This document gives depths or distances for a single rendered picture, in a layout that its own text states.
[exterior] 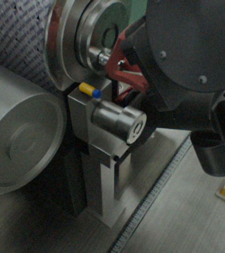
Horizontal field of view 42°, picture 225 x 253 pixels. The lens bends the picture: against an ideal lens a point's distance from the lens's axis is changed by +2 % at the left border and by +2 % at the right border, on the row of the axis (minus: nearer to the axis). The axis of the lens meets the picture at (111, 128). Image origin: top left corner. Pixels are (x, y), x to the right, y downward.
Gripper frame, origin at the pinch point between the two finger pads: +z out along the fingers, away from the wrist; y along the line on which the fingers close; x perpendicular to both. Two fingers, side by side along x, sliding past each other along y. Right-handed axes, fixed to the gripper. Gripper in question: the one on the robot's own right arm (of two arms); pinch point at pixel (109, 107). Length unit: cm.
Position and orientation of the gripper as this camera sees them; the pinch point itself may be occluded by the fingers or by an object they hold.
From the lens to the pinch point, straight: 50.0
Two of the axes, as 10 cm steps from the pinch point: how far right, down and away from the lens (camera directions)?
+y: 5.8, -6.2, 5.2
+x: -4.0, -7.8, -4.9
